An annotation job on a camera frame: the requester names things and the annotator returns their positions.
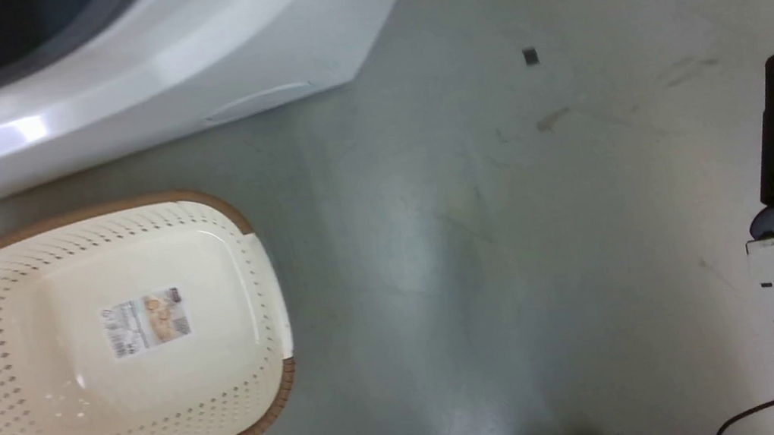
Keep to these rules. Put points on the small dark floor marker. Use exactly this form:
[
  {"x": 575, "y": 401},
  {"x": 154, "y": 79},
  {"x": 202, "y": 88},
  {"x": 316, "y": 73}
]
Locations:
[{"x": 530, "y": 56}]

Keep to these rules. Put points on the cream perforated laundry basket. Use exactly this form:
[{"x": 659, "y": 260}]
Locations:
[{"x": 79, "y": 417}]

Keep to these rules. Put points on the printed paper label sticker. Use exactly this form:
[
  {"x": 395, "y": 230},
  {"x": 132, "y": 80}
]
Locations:
[{"x": 146, "y": 322}]

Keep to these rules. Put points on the white washing machine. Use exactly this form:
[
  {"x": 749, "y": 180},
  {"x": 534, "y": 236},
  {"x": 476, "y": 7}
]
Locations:
[{"x": 192, "y": 39}]

